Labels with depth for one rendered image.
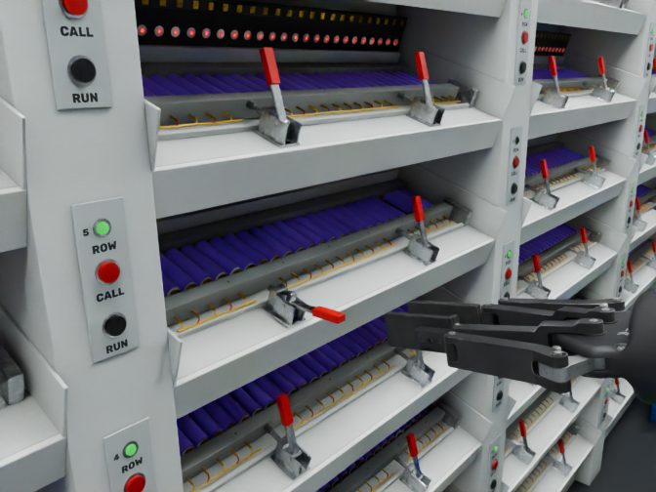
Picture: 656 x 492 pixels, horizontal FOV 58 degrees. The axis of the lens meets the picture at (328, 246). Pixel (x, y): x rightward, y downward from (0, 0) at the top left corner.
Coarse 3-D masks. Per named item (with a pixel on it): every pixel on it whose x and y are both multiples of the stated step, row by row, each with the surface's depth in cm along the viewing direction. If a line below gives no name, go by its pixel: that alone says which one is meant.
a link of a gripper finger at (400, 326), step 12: (396, 312) 51; (396, 324) 51; (408, 324) 50; (420, 324) 49; (432, 324) 48; (444, 324) 47; (396, 336) 51; (408, 336) 50; (420, 348) 50; (432, 348) 49
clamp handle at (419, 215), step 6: (414, 198) 81; (420, 198) 81; (414, 204) 81; (420, 204) 81; (414, 210) 81; (420, 210) 81; (420, 216) 81; (420, 222) 81; (420, 228) 81; (426, 234) 82; (426, 240) 82
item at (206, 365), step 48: (288, 192) 82; (432, 192) 100; (432, 240) 89; (480, 240) 93; (336, 288) 71; (384, 288) 73; (432, 288) 85; (192, 336) 57; (240, 336) 59; (288, 336) 61; (336, 336) 69; (192, 384) 53; (240, 384) 59
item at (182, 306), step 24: (408, 216) 88; (432, 216) 92; (336, 240) 76; (360, 240) 78; (384, 240) 83; (264, 264) 67; (288, 264) 68; (312, 264) 72; (192, 288) 60; (216, 288) 61; (240, 288) 63; (264, 288) 67; (168, 312) 57; (192, 312) 59; (216, 312) 60
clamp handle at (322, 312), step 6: (294, 294) 62; (288, 300) 62; (294, 300) 63; (294, 306) 62; (300, 306) 61; (306, 306) 61; (312, 306) 61; (312, 312) 60; (318, 312) 59; (324, 312) 59; (330, 312) 59; (336, 312) 59; (342, 312) 59; (324, 318) 59; (330, 318) 58; (336, 318) 58; (342, 318) 58
